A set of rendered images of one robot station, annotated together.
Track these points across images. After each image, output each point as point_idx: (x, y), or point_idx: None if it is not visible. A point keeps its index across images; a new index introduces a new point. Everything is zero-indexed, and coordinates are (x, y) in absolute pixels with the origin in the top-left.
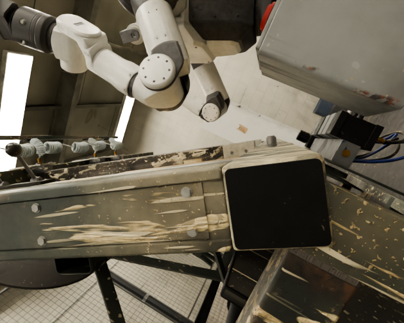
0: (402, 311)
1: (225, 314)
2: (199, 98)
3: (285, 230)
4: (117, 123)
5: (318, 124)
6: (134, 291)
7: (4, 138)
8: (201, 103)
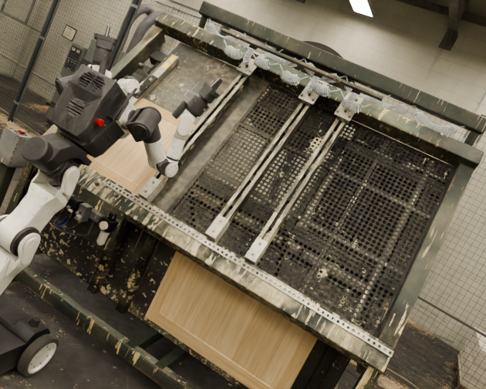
0: (82, 245)
1: None
2: (169, 149)
3: None
4: None
5: (82, 203)
6: None
7: (234, 37)
8: (167, 152)
